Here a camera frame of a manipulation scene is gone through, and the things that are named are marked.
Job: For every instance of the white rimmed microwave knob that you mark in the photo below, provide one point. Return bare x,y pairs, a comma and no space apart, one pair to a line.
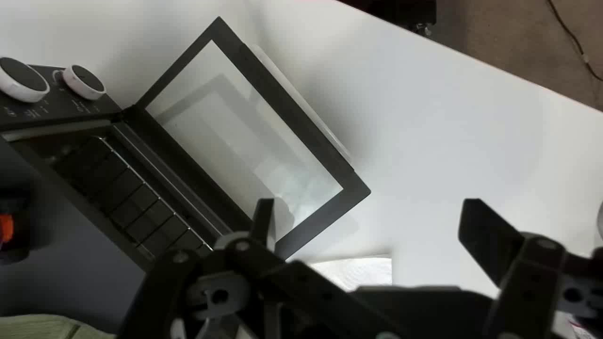
21,78
83,80

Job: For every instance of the orange gripper clip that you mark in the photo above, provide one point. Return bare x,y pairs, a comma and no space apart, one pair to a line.
4,227

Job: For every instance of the glass microwave door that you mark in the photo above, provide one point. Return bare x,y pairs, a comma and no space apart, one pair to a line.
294,120

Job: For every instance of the black toaster oven microwave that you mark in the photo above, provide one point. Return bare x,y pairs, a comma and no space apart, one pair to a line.
94,182

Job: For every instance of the green towel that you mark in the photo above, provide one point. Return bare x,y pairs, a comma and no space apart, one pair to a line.
38,329

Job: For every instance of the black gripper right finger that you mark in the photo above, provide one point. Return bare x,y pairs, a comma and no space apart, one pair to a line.
539,284

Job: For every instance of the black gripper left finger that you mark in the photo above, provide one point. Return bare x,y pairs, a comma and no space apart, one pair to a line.
251,284

